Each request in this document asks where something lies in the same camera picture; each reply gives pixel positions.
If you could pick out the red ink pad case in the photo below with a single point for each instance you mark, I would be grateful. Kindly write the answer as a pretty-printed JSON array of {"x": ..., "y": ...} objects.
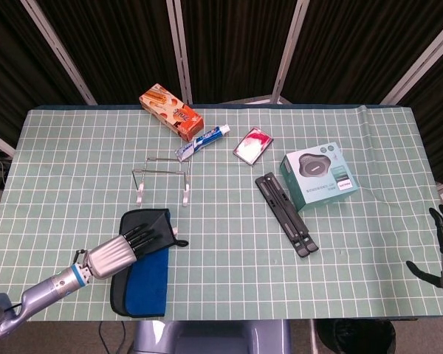
[{"x": 253, "y": 147}]

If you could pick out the black waste bin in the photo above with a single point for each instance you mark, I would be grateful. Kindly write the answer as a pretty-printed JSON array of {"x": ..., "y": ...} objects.
[{"x": 354, "y": 337}]

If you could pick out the orange snack box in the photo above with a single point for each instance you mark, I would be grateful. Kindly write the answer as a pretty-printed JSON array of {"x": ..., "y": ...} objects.
[{"x": 170, "y": 110}]

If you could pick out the white screen frame post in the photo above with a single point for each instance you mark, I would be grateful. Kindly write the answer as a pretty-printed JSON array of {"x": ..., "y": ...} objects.
[
  {"x": 61, "y": 55},
  {"x": 421, "y": 68},
  {"x": 179, "y": 55},
  {"x": 289, "y": 55}
]

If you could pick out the teal product box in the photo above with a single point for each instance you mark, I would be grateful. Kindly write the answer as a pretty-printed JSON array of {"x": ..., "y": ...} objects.
[{"x": 317, "y": 177}]

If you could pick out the black folding laptop stand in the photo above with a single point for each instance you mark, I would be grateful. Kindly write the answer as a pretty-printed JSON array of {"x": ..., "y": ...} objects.
[{"x": 284, "y": 210}]

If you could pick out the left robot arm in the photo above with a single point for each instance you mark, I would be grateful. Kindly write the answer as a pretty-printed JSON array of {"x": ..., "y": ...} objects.
[{"x": 40, "y": 291}]

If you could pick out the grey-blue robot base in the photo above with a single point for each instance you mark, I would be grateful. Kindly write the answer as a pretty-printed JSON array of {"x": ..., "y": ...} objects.
[{"x": 206, "y": 337}]

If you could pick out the dark pleated screen panel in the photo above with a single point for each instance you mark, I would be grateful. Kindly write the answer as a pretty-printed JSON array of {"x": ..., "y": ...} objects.
[
  {"x": 439, "y": 110},
  {"x": 14, "y": 55},
  {"x": 236, "y": 48},
  {"x": 362, "y": 44},
  {"x": 114, "y": 48}
]

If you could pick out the blue and white toothpaste tube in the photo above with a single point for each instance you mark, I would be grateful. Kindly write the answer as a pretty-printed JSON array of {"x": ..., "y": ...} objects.
[{"x": 203, "y": 142}]

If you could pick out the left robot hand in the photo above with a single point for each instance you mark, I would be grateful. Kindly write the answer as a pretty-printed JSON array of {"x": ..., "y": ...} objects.
[{"x": 110, "y": 258}]

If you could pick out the blue towel with black trim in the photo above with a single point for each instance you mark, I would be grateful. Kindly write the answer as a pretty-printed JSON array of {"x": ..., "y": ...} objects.
[{"x": 147, "y": 287}]

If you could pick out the green checked tablecloth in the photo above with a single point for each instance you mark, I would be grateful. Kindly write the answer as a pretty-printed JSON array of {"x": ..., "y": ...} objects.
[{"x": 243, "y": 258}]

